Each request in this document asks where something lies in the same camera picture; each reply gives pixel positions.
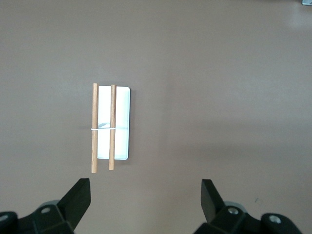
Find wooden towel rack rod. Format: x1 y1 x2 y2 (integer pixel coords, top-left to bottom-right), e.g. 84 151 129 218
91 83 99 174
108 84 117 171

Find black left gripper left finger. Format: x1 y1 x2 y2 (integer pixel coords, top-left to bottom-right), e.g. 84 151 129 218
17 178 92 234

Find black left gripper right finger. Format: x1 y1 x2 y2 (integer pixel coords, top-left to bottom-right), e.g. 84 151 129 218
195 179 263 234

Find white wire rack support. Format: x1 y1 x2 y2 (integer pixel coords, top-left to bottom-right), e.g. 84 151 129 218
90 123 130 132

